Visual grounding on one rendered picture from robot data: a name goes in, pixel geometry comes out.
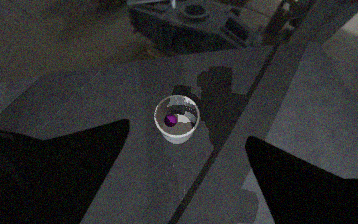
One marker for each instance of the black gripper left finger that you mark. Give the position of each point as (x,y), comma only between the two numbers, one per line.
(59,178)

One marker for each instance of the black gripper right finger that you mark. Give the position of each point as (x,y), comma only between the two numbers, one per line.
(298,192)

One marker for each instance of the magenta ball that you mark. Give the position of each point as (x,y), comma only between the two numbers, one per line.
(170,120)

